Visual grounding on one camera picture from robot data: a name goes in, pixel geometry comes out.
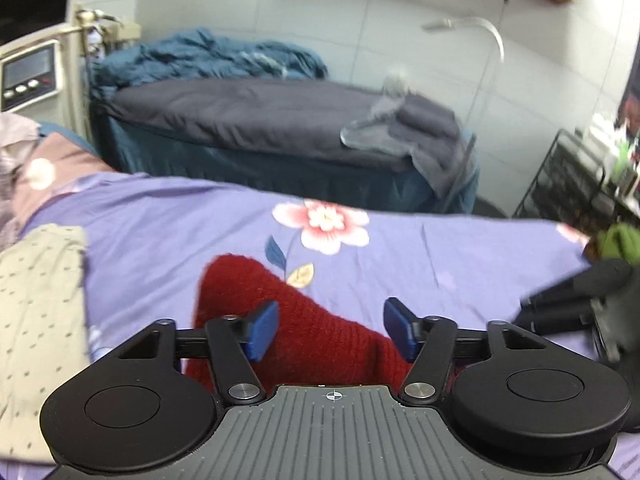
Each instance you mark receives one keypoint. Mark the beige dotted cloth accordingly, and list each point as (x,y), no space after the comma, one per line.
(40,320)

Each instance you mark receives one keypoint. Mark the blue quilt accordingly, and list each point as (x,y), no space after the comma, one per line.
(200,57)

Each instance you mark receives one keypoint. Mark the white appliance with display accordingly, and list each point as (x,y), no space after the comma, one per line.
(30,77)

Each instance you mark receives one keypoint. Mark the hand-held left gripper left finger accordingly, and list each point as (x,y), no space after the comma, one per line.
(262,332)

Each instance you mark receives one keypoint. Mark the grey folded blanket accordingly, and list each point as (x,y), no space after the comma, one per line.
(425,125)

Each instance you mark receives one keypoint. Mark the purple printed bed sheet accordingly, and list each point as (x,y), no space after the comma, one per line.
(175,220)

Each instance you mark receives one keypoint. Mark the silver floor lamp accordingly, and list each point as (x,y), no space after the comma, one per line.
(490,30)

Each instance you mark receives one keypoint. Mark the white framed monitor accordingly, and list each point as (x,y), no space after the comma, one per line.
(32,5)

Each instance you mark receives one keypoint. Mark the green clothing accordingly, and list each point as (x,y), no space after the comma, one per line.
(620,240)

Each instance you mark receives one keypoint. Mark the dark massage bed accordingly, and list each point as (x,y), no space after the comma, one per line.
(250,175)

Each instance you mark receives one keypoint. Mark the grey bed cover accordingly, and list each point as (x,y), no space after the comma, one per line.
(260,115)

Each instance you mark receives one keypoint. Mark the pile of pale clothes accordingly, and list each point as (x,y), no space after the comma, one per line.
(30,170)

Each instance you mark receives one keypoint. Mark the red knit sweater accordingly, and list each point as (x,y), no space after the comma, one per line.
(320,340)

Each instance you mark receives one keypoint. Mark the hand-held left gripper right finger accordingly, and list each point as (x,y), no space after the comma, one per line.
(400,327)

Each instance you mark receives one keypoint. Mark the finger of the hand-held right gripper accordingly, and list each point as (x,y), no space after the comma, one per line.
(552,321)
(555,297)

